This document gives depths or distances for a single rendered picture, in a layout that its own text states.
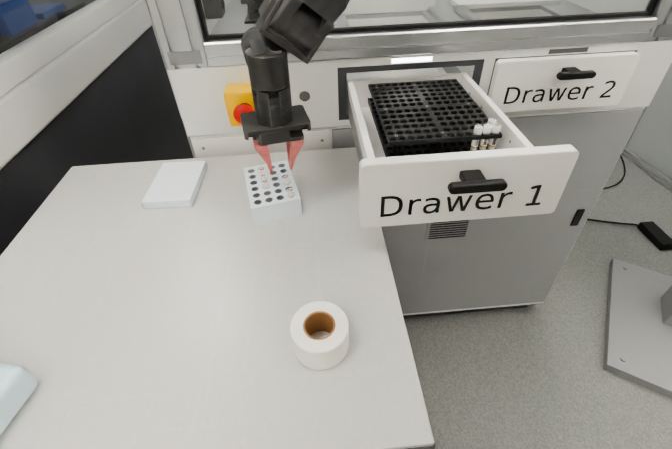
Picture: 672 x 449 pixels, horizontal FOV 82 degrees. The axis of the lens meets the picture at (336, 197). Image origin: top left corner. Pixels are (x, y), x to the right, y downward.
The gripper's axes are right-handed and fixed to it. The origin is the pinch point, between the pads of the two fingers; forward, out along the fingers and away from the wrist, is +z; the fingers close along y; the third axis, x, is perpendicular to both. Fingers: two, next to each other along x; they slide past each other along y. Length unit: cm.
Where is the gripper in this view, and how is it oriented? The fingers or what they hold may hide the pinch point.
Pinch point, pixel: (280, 166)
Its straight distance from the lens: 66.3
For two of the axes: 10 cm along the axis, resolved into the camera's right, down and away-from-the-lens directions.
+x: 2.8, 6.1, -7.4
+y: -9.6, 1.8, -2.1
